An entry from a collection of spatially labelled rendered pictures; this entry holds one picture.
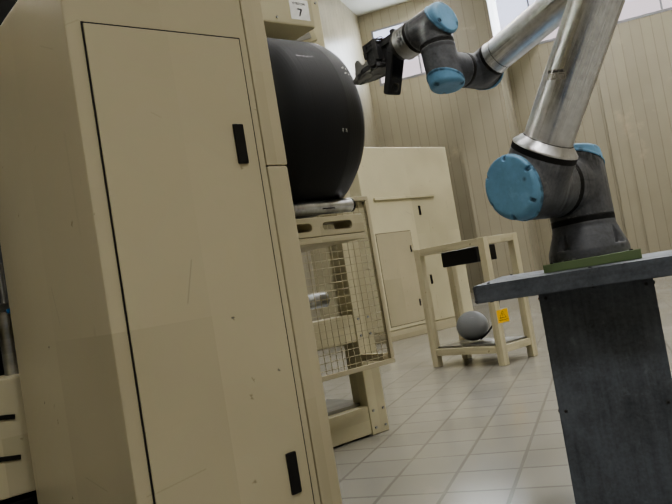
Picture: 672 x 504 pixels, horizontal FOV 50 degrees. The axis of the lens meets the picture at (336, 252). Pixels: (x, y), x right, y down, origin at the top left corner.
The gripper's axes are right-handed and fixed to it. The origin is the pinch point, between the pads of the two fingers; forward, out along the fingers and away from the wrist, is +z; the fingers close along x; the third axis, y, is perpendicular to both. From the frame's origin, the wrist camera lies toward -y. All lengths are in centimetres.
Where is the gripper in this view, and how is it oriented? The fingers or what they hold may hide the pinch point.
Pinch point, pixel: (358, 84)
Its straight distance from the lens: 215.8
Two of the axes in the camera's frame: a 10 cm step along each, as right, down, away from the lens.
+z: -6.0, 2.5, 7.6
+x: -7.6, 1.0, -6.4
